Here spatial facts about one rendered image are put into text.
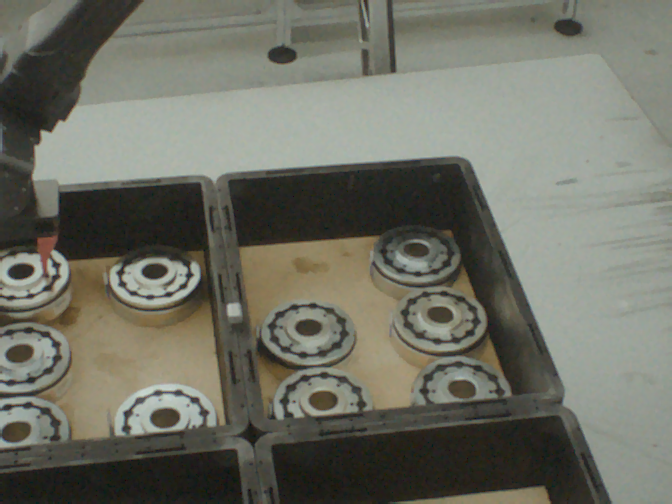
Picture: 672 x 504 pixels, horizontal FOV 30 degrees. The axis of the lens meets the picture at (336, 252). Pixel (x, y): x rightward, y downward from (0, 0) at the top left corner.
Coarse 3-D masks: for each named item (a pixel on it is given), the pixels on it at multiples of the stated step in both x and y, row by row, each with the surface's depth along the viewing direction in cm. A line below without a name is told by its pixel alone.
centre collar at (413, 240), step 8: (408, 240) 145; (416, 240) 145; (424, 240) 145; (400, 248) 144; (432, 248) 144; (400, 256) 143; (408, 256) 143; (432, 256) 143; (408, 264) 142; (416, 264) 142; (424, 264) 142
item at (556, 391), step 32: (416, 160) 147; (448, 160) 146; (224, 192) 141; (480, 192) 142; (224, 224) 136; (512, 288) 129; (544, 352) 122; (256, 384) 118; (256, 416) 115; (320, 416) 115; (352, 416) 116; (384, 416) 115; (416, 416) 115
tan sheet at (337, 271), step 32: (256, 256) 148; (288, 256) 148; (320, 256) 148; (352, 256) 148; (256, 288) 143; (288, 288) 144; (320, 288) 144; (352, 288) 144; (256, 320) 139; (352, 320) 140; (384, 320) 140; (256, 352) 135; (384, 352) 136; (384, 384) 132
